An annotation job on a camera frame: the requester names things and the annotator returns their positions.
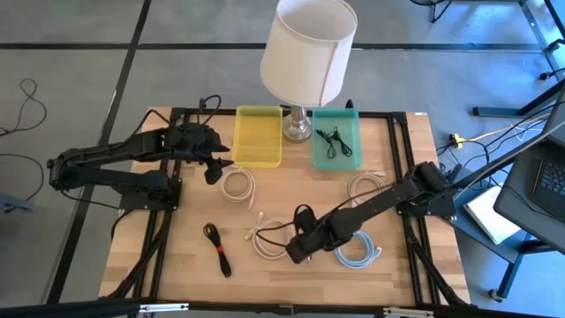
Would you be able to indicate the grey laptop stand desk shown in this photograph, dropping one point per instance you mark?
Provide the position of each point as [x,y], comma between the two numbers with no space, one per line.
[516,199]

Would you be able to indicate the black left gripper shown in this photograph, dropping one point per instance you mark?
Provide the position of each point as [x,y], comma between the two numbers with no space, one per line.
[187,141]

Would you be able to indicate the black aluminium table frame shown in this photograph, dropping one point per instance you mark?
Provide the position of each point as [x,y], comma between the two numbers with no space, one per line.
[396,141]

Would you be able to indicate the white flat box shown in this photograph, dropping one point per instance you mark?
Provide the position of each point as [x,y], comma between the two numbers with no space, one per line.
[490,216]

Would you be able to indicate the teal translucent plastic bin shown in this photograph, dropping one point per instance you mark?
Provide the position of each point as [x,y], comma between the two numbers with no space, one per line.
[337,163]

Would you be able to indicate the yellow translucent plastic bin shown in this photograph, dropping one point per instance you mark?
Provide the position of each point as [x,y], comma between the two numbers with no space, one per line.
[257,141]

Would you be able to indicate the black laptop keyboard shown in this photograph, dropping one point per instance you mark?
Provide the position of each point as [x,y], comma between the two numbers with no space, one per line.
[552,187]

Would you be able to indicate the silver frame bracket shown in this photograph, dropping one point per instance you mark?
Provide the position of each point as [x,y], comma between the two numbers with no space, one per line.
[163,307]
[408,312]

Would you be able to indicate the blue floor object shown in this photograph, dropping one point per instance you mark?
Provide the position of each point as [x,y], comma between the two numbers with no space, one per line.
[15,205]

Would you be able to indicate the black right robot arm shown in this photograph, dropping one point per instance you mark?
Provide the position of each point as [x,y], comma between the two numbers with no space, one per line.
[379,199]

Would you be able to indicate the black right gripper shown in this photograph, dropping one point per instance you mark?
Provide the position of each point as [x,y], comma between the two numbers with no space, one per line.
[326,232]

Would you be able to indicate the yellow power plug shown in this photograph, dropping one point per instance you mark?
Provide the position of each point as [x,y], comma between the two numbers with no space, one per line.
[457,141]

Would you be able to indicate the white shade table lamp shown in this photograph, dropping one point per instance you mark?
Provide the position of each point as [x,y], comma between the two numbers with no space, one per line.
[304,57]

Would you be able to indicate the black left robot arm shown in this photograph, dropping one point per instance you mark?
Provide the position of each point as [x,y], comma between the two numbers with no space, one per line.
[115,150]

